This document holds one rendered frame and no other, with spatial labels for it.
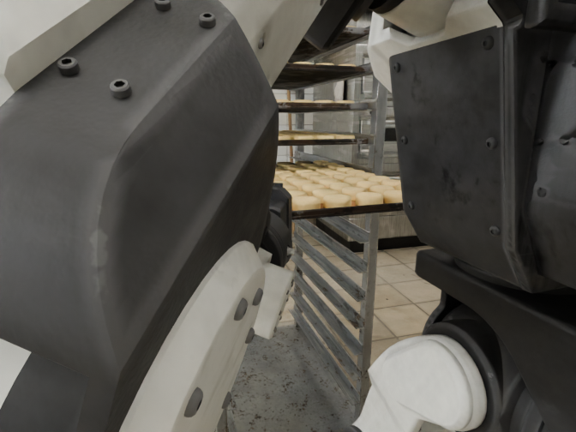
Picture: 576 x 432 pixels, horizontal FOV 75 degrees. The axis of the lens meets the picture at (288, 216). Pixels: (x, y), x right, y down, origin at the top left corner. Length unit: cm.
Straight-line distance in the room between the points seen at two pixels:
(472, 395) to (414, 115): 25
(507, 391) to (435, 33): 29
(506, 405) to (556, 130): 23
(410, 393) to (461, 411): 8
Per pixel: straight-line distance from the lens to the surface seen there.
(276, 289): 33
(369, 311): 117
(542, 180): 28
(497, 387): 39
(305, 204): 62
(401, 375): 46
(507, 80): 27
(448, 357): 39
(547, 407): 36
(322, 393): 149
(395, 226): 332
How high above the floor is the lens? 110
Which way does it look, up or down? 15 degrees down
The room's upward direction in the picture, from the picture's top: straight up
